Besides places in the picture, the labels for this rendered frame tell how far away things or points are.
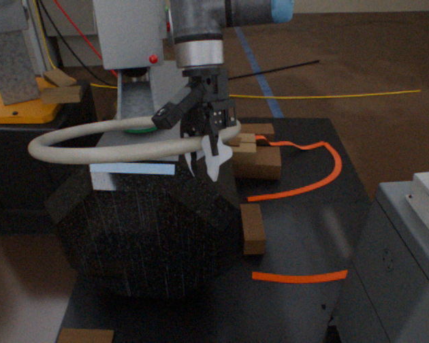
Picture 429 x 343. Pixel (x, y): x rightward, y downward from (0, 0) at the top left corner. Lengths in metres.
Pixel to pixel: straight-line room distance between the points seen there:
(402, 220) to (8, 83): 1.90
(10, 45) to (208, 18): 1.57
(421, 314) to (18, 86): 2.04
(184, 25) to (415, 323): 1.15
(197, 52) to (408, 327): 1.12
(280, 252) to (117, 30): 1.48
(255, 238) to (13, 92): 1.51
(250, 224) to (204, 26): 1.63
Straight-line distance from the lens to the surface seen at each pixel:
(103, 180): 1.48
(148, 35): 1.40
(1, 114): 2.17
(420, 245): 1.28
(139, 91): 1.37
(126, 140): 1.57
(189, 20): 0.69
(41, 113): 2.09
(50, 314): 2.13
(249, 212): 2.26
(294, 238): 2.32
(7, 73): 2.19
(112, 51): 1.42
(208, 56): 0.68
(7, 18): 2.06
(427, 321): 1.45
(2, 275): 2.40
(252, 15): 0.70
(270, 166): 2.64
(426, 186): 1.33
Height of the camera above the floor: 1.69
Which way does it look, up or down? 38 degrees down
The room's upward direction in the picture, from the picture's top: straight up
